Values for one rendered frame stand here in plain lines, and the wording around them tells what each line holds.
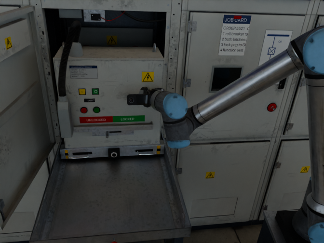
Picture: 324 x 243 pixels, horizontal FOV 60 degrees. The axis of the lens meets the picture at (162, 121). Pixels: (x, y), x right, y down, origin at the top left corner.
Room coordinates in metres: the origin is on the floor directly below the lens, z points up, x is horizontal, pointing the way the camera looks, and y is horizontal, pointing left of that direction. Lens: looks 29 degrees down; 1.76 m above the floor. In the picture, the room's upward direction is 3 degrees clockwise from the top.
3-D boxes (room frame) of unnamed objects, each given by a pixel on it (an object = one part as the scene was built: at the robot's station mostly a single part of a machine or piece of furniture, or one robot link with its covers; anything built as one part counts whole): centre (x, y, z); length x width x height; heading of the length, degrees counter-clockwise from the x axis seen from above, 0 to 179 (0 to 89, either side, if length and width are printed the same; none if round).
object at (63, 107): (1.13, 0.44, 1.14); 0.08 x 0.05 x 0.17; 10
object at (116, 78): (1.23, 0.24, 1.15); 0.48 x 0.01 x 0.48; 100
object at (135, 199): (1.08, 0.22, 0.82); 0.68 x 0.62 x 0.06; 10
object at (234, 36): (1.50, -0.35, 1.47); 0.15 x 0.01 x 0.21; 100
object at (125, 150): (1.25, 0.25, 0.90); 0.54 x 0.05 x 0.06; 100
